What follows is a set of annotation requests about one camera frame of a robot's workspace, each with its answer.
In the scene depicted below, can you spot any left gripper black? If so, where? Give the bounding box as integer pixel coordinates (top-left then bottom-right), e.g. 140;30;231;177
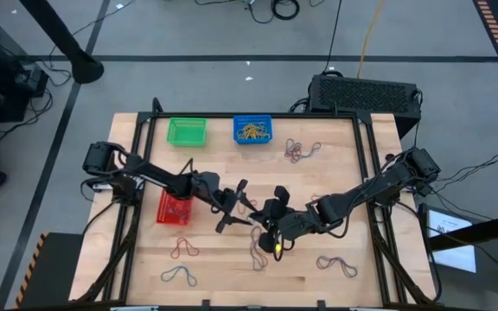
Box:
196;172;259;234

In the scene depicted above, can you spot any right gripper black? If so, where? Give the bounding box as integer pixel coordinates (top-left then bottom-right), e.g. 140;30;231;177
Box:
249;185;332;254

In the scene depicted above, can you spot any blurred rubber bands edge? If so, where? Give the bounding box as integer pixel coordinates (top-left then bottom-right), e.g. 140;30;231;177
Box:
164;202;189;220

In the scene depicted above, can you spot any red plastic basket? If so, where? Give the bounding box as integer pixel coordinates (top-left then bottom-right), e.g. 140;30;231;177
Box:
156;189;194;226

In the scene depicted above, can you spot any blue plastic basket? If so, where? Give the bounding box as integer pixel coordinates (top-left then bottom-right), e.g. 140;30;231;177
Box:
232;113;274;146

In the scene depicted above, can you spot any green plastic basket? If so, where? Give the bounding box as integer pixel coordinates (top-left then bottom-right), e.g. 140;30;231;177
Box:
166;117;208;148

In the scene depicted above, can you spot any black perforated computer case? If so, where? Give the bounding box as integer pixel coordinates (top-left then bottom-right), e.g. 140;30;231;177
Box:
308;73;423;140

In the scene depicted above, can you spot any white screen monitor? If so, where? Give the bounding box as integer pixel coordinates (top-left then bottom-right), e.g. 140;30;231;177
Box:
421;203;479;275

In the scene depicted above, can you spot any black hazard-striped platform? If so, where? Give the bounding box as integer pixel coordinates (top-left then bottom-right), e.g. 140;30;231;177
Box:
14;232;85;310

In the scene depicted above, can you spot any black stand pole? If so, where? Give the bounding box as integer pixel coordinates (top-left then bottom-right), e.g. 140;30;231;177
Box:
17;0;105;86

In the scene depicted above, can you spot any black metal beam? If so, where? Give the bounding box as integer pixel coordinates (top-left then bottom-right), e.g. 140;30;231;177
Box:
428;210;498;252

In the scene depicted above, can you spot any coiled black cable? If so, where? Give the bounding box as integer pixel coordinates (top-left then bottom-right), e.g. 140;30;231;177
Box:
271;0;301;21

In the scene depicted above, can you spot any black hanging cable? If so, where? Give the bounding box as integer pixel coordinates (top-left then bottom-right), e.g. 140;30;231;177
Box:
321;0;343;73

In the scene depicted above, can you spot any yellow hanging cable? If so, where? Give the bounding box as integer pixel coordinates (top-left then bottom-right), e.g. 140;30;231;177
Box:
355;0;385;79

